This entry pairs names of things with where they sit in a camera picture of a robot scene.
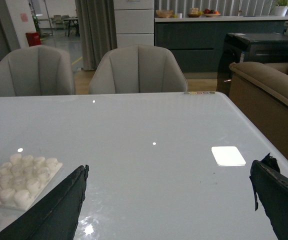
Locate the left grey armchair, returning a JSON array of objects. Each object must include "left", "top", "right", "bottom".
[{"left": 0, "top": 45, "right": 76, "bottom": 97}]

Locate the fruit plate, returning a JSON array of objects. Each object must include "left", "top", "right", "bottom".
[{"left": 203, "top": 8, "right": 221, "bottom": 17}]

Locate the white studded base plate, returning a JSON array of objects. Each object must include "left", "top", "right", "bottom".
[{"left": 0, "top": 153, "right": 63, "bottom": 211}]

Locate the white drawer cabinet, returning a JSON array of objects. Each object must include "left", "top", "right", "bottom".
[{"left": 113, "top": 0, "right": 155, "bottom": 48}]

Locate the black box appliance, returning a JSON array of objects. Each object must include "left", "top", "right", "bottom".
[{"left": 216, "top": 33, "right": 288, "bottom": 95}]

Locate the red bin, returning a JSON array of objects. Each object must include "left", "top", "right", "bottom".
[{"left": 25, "top": 31, "right": 42, "bottom": 47}]

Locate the white potted plant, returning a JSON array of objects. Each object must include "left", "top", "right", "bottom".
[{"left": 271, "top": 0, "right": 288, "bottom": 17}]

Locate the wooden bowl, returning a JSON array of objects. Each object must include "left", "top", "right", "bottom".
[{"left": 155, "top": 9, "right": 173, "bottom": 18}]

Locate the coloured sticker strip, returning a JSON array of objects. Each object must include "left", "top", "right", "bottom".
[{"left": 183, "top": 91, "right": 216, "bottom": 95}]

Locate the grey armchair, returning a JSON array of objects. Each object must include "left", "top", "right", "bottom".
[
  {"left": 0, "top": 45, "right": 76, "bottom": 97},
  {"left": 88, "top": 44, "right": 188, "bottom": 95}
]

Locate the right grey armchair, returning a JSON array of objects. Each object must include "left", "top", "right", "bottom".
[{"left": 88, "top": 44, "right": 188, "bottom": 95}]

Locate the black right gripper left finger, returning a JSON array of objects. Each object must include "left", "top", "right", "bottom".
[{"left": 0, "top": 165, "right": 89, "bottom": 240}]

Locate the bread basket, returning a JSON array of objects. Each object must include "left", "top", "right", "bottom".
[{"left": 187, "top": 7, "right": 204, "bottom": 18}]

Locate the brown sofa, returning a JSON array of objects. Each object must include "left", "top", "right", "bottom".
[{"left": 228, "top": 61, "right": 288, "bottom": 160}]

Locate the grey curtain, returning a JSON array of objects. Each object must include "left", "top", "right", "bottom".
[{"left": 75, "top": 0, "right": 117, "bottom": 71}]

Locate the dark kitchen counter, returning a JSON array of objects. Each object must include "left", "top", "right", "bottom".
[{"left": 154, "top": 15, "right": 288, "bottom": 73}]

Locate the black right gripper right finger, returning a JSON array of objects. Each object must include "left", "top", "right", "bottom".
[{"left": 249, "top": 154, "right": 288, "bottom": 240}]

